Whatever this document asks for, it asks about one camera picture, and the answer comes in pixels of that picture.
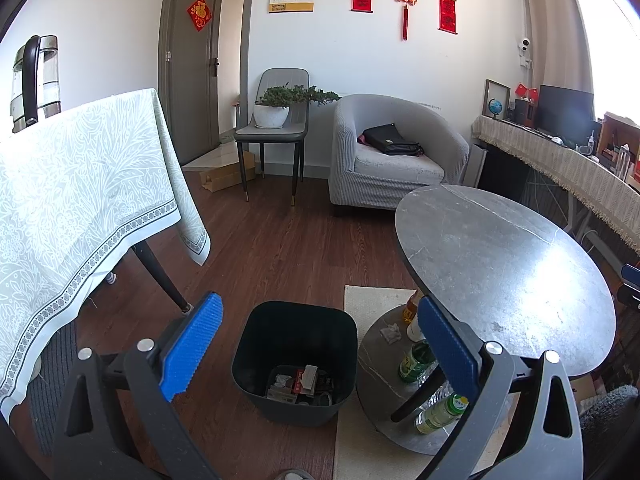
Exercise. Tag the small red flag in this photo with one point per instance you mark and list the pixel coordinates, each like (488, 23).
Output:
(533, 95)
(521, 90)

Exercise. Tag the white box with red label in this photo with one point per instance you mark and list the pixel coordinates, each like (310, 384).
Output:
(302, 381)

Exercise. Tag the clear bottle with green label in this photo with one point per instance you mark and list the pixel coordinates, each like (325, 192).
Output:
(440, 414)

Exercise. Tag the grey dining chair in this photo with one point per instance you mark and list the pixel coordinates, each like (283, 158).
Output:
(280, 80)

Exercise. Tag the black bag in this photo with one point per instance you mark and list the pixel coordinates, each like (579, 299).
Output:
(390, 140)

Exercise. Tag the open cardboard box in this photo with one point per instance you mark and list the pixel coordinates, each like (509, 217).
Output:
(620, 135)

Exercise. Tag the desk with beige cloth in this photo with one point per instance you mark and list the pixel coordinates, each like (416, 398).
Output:
(560, 165)

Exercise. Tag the person's grey fleece garment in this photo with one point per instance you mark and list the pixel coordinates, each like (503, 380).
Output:
(607, 415)

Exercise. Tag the potted plant in white pot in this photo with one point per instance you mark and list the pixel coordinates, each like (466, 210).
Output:
(271, 116)

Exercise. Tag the grey armchair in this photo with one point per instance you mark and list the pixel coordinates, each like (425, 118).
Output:
(395, 185)

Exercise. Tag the grey door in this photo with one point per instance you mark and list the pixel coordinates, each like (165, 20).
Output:
(192, 85)

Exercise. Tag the dark brown box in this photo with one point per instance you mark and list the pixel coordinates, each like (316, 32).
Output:
(524, 112)

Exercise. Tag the crumpled white tissue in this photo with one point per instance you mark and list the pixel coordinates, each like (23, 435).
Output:
(390, 335)

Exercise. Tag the round grey stone table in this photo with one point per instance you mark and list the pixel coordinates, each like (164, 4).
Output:
(500, 270)

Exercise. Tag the black monitor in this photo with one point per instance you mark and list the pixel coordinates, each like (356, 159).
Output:
(562, 112)

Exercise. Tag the red cloth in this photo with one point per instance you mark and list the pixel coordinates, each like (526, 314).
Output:
(361, 138)

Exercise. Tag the white security camera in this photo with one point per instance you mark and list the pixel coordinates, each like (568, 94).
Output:
(525, 46)

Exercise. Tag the flat cardboard box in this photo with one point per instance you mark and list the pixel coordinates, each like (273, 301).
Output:
(225, 177)

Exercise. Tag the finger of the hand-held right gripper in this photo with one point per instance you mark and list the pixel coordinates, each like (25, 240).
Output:
(631, 272)
(630, 297)

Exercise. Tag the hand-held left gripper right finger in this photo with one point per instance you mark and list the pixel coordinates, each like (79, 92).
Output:
(445, 347)

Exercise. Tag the red diamond door decoration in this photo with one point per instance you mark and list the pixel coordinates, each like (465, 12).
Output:
(199, 14)

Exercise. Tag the dark ribbed floor mat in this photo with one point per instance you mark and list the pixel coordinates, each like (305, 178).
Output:
(52, 395)

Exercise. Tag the black table leg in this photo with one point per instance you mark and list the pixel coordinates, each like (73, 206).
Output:
(160, 275)

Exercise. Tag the black trash bin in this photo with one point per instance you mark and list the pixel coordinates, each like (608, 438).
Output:
(250, 350)

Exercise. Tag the person's grey slipper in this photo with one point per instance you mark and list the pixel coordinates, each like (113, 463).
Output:
(295, 475)

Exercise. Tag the wooden picture frame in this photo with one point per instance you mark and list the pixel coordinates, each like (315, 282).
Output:
(505, 91)

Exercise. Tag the small blue globe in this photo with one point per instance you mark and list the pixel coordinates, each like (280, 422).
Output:
(495, 107)

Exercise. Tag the orange drink bottle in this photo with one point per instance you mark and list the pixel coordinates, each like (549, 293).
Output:
(412, 307)

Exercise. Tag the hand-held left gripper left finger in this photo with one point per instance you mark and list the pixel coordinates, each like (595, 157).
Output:
(192, 345)

